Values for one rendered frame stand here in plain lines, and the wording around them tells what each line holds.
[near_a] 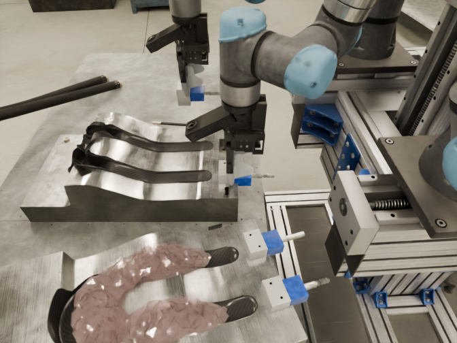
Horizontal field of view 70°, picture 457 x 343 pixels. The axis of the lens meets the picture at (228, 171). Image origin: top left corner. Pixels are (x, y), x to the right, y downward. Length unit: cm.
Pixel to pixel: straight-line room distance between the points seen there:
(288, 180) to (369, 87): 109
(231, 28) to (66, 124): 77
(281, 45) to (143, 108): 74
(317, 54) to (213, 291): 44
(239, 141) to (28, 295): 46
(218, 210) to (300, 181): 130
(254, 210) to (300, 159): 136
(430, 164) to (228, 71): 37
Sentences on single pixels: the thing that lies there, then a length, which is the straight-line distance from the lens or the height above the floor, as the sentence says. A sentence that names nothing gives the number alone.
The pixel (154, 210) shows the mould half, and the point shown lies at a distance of 77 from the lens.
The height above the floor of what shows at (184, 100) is 92.
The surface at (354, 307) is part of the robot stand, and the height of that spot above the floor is 21.
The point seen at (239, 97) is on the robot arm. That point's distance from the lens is 58.
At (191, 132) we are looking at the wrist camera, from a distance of 67.
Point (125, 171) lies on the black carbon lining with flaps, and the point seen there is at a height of 90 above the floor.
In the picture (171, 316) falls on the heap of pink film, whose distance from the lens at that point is 57.
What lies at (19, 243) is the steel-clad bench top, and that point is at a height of 80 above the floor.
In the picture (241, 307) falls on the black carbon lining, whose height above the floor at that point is 85.
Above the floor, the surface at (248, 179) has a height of 90.
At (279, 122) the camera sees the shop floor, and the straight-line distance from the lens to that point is 242.
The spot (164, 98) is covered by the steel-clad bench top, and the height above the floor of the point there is 80.
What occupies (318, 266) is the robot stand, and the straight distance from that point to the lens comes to 145.
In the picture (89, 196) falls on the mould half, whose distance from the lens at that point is 78.
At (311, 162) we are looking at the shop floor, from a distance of 214.
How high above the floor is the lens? 144
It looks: 46 degrees down
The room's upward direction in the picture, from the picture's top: straight up
